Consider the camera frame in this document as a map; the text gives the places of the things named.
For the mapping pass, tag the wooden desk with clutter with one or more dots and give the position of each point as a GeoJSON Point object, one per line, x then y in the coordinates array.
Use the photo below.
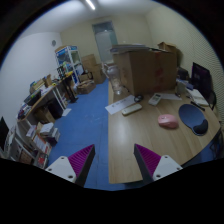
{"type": "Point", "coordinates": [53, 93]}

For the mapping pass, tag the black pen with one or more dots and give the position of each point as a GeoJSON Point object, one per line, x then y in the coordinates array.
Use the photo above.
{"type": "Point", "coordinates": [197, 105]}

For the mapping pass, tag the low shelf with boxes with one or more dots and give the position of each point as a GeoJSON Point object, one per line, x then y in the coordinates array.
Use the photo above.
{"type": "Point", "coordinates": [35, 148]}

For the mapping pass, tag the pink computer mouse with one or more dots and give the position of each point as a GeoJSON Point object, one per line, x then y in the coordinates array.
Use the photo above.
{"type": "Point", "coordinates": [168, 121]}

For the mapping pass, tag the ceiling light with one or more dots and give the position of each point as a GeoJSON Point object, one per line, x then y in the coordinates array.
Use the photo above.
{"type": "Point", "coordinates": [89, 2]}

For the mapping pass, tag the black monitor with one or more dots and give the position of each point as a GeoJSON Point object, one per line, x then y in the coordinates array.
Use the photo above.
{"type": "Point", "coordinates": [201, 80]}

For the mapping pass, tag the white notebook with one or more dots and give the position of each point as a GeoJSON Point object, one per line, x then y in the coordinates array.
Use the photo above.
{"type": "Point", "coordinates": [197, 97]}

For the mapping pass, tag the glass display cabinet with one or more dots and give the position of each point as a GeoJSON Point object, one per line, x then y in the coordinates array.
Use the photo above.
{"type": "Point", "coordinates": [69, 57]}

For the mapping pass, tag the clear plastic water jug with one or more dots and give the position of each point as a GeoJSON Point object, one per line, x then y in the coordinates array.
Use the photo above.
{"type": "Point", "coordinates": [115, 80]}

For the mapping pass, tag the white paper sheet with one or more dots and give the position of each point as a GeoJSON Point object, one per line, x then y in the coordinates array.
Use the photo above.
{"type": "Point", "coordinates": [120, 105]}

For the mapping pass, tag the cream remote control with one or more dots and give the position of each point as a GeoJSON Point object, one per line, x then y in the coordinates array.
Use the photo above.
{"type": "Point", "coordinates": [131, 109]}

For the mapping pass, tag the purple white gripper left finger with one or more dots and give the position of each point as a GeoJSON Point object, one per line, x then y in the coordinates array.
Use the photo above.
{"type": "Point", "coordinates": [74, 168]}

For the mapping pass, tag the white remote control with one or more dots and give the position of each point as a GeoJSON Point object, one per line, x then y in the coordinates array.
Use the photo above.
{"type": "Point", "coordinates": [154, 100]}

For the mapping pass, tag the door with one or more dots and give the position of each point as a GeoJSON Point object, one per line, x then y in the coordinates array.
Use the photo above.
{"type": "Point", "coordinates": [105, 37]}

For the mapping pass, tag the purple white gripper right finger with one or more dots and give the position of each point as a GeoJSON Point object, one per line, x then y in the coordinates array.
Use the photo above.
{"type": "Point", "coordinates": [153, 166]}

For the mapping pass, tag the stacked cardboard boxes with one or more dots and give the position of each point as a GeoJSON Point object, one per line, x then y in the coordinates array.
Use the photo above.
{"type": "Point", "coordinates": [90, 64]}

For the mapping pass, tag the large cardboard box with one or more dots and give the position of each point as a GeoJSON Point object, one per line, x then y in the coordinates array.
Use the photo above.
{"type": "Point", "coordinates": [146, 71]}

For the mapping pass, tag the blue mouse pad wrist rest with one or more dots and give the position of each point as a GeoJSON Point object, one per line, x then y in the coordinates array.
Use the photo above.
{"type": "Point", "coordinates": [193, 118]}

